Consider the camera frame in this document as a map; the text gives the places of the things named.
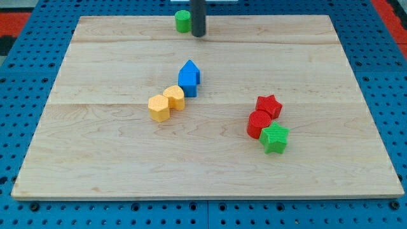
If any yellow hexagon block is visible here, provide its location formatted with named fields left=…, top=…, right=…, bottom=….
left=148, top=95, right=170, bottom=122

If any red star block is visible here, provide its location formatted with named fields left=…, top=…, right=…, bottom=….
left=255, top=95, right=282, bottom=120

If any green star block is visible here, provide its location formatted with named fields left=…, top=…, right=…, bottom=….
left=259, top=121, right=290, bottom=154

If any green cylinder block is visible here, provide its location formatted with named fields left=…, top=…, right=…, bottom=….
left=174, top=10, right=191, bottom=33

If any blue cube block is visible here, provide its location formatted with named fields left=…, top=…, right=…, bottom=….
left=178, top=72, right=198, bottom=97

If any light wooden board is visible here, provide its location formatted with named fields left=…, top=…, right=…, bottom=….
left=11, top=15, right=404, bottom=201

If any red cylinder block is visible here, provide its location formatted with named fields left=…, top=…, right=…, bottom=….
left=246, top=110, right=272, bottom=139

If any blue triangle block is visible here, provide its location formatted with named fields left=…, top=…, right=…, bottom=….
left=179, top=59, right=200, bottom=85

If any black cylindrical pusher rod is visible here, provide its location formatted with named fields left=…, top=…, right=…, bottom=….
left=190, top=0, right=206, bottom=38

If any yellow heart block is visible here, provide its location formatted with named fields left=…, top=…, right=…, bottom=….
left=163, top=85, right=185, bottom=111

